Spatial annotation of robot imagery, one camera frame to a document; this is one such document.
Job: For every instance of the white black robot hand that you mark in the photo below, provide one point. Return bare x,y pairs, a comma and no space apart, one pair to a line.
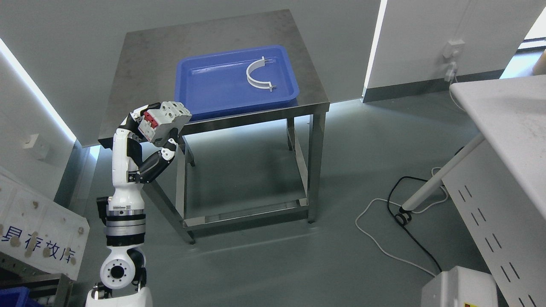
136,161

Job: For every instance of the white circuit breaker red switch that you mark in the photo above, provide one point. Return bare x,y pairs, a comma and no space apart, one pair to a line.
160,118

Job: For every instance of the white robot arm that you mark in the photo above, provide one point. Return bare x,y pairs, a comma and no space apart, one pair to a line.
123,273

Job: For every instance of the white sign board blue text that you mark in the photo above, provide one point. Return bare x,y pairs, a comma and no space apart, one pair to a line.
39,232

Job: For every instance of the blue plastic tray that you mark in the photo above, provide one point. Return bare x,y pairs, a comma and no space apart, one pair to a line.
215,85

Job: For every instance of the stainless steel table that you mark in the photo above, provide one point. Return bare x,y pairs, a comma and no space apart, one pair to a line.
146,73

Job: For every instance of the large blue bin left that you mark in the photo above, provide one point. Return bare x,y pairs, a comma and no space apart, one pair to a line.
16,297

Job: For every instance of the white semicircular pipe clamp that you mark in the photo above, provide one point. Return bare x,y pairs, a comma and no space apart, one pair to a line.
259,74

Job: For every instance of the white floor device box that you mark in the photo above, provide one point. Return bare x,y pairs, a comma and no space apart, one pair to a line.
460,287

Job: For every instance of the white perforated cabinet panel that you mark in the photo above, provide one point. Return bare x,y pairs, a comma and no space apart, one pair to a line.
505,225

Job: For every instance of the white desk with leg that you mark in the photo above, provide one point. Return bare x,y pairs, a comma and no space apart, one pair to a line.
510,115

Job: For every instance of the white wall socket box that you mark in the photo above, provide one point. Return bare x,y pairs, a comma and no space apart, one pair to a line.
37,147

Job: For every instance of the white wall power outlet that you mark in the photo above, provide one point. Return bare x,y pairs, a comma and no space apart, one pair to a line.
451,53

